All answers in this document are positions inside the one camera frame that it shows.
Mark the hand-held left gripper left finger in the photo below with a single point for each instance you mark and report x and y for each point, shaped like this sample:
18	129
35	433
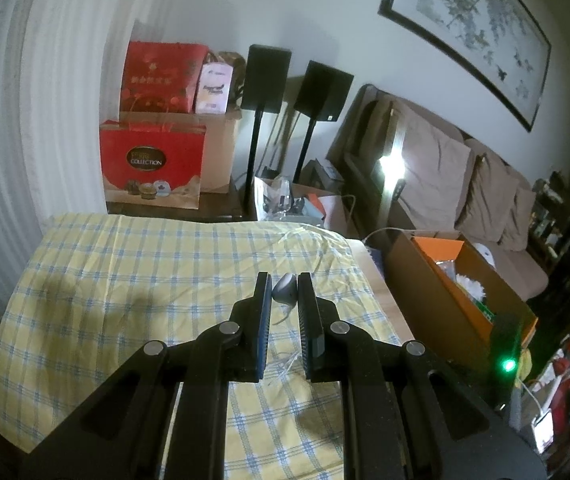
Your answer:
265	320

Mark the large brown cushion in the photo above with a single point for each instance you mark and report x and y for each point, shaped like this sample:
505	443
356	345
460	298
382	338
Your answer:
435	170

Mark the small brown cushion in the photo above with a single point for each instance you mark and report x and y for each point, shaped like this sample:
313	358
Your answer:
520	220

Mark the red flower print gift box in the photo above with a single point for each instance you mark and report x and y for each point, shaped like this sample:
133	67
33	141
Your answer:
160	77

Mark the black speaker on stand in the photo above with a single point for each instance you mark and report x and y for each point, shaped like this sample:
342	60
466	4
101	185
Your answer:
265	77
322	90

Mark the framed ink painting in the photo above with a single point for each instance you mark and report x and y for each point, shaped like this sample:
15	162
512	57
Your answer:
475	25

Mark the plain brown cardboard box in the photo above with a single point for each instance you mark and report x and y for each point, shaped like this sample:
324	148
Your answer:
220	155

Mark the white fluffy duster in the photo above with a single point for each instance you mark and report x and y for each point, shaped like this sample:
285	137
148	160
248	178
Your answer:
470	287

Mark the medium brown cushion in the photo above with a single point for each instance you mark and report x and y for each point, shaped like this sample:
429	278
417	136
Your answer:
490	200

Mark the white dome lamp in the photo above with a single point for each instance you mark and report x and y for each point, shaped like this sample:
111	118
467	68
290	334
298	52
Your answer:
485	254

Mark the yellow checked cloth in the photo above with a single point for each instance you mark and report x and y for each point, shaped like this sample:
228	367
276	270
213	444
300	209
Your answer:
140	285

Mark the red chocolate gift box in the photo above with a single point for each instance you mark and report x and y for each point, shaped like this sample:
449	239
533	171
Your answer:
150	160

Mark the brown sofa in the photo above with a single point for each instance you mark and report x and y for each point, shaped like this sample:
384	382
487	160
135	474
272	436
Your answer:
525	270

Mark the orange lined cardboard box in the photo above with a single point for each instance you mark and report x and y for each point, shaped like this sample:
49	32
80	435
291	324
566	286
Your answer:
415	280

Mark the small grey mouse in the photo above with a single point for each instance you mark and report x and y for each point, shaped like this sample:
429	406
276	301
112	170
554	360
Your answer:
285	287

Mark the green yellow toothpaste box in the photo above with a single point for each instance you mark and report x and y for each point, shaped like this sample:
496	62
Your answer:
487	314

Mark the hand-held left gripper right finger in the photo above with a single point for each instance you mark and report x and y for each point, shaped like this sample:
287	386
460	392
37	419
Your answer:
310	330

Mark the pink tissue pack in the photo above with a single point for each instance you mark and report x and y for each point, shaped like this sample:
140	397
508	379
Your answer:
212	87

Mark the yellow plastic bag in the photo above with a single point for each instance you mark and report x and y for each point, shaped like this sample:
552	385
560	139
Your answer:
525	362

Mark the white paper bag with clutter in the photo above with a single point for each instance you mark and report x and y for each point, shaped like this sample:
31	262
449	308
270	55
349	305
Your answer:
335	210

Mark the small white box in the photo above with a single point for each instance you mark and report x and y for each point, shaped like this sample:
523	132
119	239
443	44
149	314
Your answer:
327	172

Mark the white curtain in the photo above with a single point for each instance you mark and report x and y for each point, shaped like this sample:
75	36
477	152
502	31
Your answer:
25	110

